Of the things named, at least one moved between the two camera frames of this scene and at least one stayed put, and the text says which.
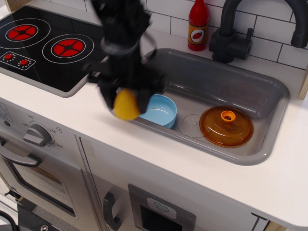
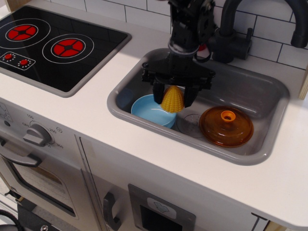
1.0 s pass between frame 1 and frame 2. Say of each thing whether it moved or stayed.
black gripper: moved
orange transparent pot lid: stayed
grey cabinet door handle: stayed
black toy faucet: stayed
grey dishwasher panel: stayed
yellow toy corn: moved
